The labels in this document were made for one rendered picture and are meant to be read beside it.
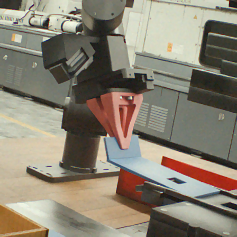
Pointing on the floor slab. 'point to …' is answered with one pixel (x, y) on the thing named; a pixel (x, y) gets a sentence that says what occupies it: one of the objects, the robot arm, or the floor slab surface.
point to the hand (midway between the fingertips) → (122, 143)
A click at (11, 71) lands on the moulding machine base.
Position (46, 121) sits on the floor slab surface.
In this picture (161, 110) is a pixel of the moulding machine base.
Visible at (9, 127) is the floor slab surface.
